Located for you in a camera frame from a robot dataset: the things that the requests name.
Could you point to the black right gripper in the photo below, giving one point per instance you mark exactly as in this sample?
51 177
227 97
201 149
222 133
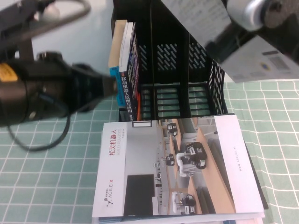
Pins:
254 37

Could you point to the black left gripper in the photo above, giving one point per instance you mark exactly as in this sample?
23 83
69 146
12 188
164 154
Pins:
86 88

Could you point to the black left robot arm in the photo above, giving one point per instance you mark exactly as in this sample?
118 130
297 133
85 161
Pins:
28 93

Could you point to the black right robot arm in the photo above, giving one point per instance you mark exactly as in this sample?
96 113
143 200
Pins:
285 39

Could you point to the black spine Chinese title book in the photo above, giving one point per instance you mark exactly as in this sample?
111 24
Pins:
127 93

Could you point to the thin orange book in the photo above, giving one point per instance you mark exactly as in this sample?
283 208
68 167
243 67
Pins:
139 107

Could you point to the black mesh book holder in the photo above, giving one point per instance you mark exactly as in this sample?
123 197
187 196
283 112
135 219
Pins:
144 23

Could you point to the white AgileX brochure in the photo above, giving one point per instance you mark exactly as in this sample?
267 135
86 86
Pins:
140 163

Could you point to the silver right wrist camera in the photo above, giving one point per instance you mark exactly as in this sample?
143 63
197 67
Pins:
247 14

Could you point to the black right camera bracket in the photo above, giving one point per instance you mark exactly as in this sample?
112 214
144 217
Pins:
282 9

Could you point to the black camera bracket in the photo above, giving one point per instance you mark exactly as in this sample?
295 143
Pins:
25 49
282 9

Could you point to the black left camera bracket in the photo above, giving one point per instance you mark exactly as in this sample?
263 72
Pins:
25 49

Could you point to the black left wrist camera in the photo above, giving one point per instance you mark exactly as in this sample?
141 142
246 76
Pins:
18 14

